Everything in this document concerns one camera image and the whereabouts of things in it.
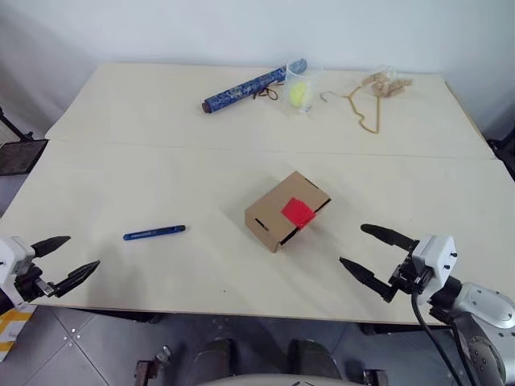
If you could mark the clear plastic measuring cup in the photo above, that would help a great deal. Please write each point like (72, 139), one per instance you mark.
(310, 86)

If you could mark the blue patterned rolled scroll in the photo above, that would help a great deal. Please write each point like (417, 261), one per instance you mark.
(249, 86)

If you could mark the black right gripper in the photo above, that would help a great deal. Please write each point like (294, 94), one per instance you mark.
(412, 277)

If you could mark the black equipment stand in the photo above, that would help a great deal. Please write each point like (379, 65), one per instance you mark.
(503, 154)

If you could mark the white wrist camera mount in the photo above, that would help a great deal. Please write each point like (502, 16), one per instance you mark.
(436, 257)
(14, 253)

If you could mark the brown metal foot bracket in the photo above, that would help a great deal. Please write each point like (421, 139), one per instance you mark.
(151, 368)
(376, 377)

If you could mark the yellow-green ball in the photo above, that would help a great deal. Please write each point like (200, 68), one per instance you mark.
(298, 95)

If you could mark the dark rounded shape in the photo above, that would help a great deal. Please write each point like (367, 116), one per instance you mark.
(314, 356)
(217, 356)

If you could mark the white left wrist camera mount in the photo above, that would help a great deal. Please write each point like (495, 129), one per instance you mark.
(14, 253)

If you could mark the clear bag of wooden pegs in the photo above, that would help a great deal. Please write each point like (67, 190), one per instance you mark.
(384, 84)

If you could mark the dark framed eyeglasses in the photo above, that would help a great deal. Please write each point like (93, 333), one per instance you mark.
(269, 93)

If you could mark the red tape patch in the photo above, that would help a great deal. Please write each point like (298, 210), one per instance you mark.
(297, 212)

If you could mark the pale robot torso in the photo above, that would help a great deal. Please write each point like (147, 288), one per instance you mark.
(265, 380)

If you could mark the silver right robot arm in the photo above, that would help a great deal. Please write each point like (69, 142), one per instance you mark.
(487, 313)

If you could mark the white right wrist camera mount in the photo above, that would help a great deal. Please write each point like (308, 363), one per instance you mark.
(436, 257)

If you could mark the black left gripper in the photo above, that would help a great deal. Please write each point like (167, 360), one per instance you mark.
(34, 287)

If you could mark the brown cardboard box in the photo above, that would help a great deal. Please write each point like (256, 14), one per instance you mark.
(273, 217)

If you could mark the black mesh stand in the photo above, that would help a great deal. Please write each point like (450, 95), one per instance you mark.
(18, 157)

